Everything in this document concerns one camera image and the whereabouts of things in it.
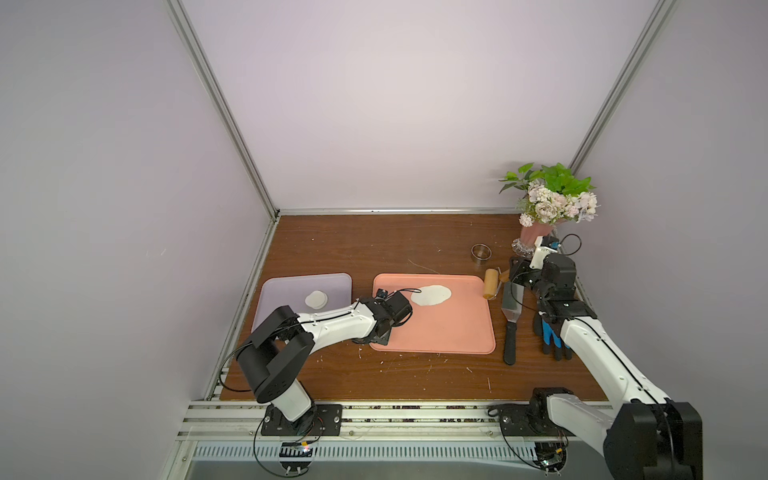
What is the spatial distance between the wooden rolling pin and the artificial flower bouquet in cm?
18

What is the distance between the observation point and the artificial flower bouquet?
85 centimetres

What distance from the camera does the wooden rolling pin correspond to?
88cm
